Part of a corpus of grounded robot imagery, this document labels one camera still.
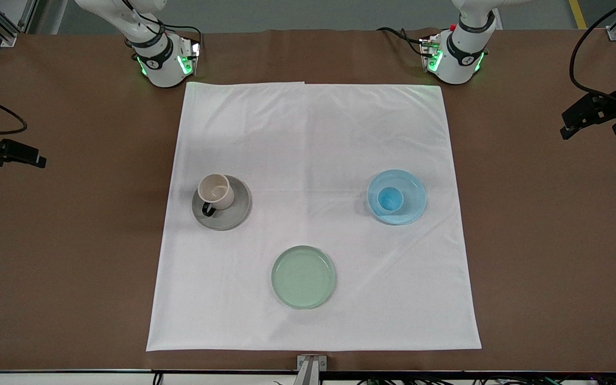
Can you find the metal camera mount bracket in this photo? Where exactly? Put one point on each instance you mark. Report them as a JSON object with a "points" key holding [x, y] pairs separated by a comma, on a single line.
{"points": [[311, 369]]}

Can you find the gray round plate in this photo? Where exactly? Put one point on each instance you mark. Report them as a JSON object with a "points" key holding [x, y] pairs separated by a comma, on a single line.
{"points": [[233, 216]]}

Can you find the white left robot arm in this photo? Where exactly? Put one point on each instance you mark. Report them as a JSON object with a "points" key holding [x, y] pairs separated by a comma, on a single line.
{"points": [[463, 53]]}

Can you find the blue plastic cup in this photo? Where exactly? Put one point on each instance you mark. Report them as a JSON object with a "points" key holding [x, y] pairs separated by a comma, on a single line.
{"points": [[390, 200]]}

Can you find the green round plate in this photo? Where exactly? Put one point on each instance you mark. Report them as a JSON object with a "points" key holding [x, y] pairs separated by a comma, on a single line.
{"points": [[303, 277]]}

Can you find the blue round plate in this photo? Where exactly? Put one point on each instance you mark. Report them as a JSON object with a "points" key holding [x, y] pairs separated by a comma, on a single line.
{"points": [[415, 206]]}

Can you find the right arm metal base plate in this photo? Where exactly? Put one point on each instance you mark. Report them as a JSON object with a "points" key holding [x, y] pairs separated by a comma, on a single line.
{"points": [[189, 56]]}

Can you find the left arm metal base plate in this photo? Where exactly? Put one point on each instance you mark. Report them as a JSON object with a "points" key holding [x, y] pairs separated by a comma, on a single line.
{"points": [[430, 53]]}

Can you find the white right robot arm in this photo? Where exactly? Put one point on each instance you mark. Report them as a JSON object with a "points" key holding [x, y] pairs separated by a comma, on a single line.
{"points": [[153, 48]]}

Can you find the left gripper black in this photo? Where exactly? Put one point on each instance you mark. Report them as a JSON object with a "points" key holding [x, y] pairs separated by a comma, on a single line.
{"points": [[603, 105]]}

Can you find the white square cloth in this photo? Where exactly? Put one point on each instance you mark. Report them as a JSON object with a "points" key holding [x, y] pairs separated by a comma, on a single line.
{"points": [[313, 149]]}

